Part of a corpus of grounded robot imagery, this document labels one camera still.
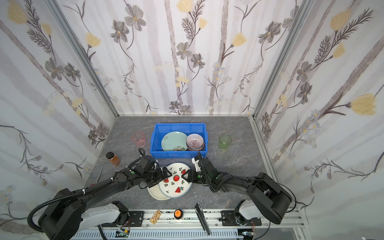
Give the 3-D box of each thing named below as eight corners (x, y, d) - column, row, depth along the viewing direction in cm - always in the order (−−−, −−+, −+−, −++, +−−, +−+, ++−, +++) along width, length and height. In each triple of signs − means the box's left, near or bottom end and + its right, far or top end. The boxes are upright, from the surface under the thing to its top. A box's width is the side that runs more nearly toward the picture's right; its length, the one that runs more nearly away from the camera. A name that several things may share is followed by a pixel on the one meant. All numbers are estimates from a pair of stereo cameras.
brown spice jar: (112, 166, 95) (104, 158, 86) (114, 160, 98) (107, 151, 89) (119, 166, 95) (112, 158, 86) (121, 160, 98) (114, 151, 89)
